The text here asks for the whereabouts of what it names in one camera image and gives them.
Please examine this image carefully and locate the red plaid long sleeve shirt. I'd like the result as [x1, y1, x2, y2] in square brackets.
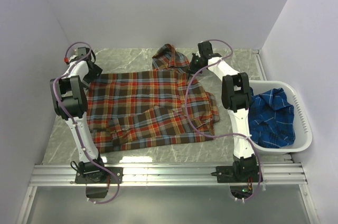
[87, 44, 219, 153]

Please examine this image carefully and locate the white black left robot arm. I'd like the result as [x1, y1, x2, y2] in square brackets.
[50, 42, 107, 183]

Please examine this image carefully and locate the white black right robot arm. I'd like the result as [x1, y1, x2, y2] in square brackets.
[187, 40, 262, 183]

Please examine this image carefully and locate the blue plaid shirt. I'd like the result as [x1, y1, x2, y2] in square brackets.
[248, 88, 295, 149]

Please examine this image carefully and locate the white plastic laundry basket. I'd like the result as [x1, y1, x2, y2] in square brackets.
[249, 80, 313, 155]

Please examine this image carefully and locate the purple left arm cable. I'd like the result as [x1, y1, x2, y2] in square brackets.
[52, 41, 121, 205]

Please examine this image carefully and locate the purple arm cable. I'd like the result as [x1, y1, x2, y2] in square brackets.
[52, 41, 121, 205]
[184, 39, 265, 201]

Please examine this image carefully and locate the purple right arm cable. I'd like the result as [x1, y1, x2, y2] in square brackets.
[184, 39, 265, 201]

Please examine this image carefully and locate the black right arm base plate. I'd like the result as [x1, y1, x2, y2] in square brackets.
[211, 166, 263, 183]

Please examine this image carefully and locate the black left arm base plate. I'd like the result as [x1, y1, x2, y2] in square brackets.
[74, 167, 123, 184]

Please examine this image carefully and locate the aluminium mounting rail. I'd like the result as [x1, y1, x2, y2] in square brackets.
[29, 163, 307, 186]

